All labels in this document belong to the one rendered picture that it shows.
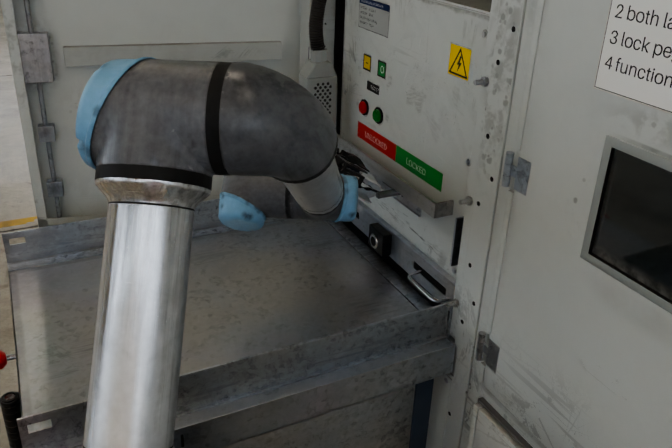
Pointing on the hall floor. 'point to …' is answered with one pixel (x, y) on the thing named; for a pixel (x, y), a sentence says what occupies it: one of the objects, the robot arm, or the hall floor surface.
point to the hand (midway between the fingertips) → (372, 188)
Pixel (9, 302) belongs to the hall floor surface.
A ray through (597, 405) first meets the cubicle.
